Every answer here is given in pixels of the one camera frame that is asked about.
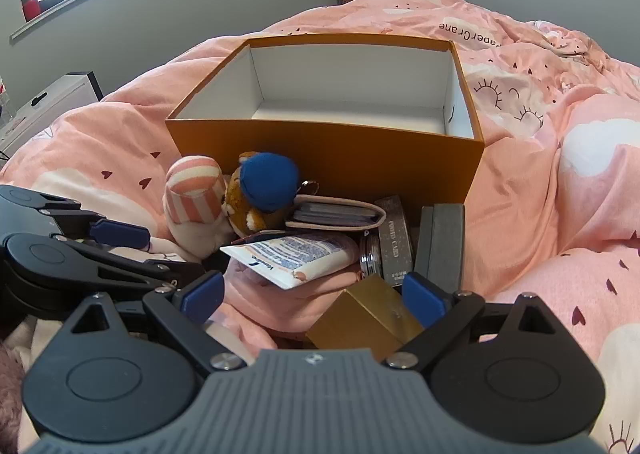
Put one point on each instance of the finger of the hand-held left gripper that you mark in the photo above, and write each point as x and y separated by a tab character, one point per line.
120	234
75	259

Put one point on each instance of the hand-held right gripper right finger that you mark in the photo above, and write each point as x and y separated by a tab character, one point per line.
422	301

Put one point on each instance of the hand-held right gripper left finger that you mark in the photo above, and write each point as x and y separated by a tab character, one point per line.
205	296

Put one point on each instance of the dark grey box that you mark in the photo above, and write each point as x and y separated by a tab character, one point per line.
445	244

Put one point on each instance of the silver card box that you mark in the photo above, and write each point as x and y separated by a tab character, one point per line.
395	244

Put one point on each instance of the gold box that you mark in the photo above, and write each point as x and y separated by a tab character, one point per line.
360	319

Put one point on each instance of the round glitter mirror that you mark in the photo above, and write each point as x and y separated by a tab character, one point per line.
370	259

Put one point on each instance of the pink striped plush toy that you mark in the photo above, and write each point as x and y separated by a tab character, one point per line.
192	194

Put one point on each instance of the white and blue packet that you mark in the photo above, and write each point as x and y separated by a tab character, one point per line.
295	259

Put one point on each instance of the bear plush with blue hat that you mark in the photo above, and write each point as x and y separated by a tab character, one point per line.
267	179

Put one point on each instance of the orange cardboard box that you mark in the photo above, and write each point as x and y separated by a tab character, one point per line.
350	154

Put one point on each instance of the fluffy pink cloth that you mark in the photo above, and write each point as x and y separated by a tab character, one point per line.
10	394

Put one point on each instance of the white carton with black edge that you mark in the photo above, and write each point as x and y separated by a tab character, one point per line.
50	104

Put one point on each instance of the red object on windowsill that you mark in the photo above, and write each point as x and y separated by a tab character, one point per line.
31	9

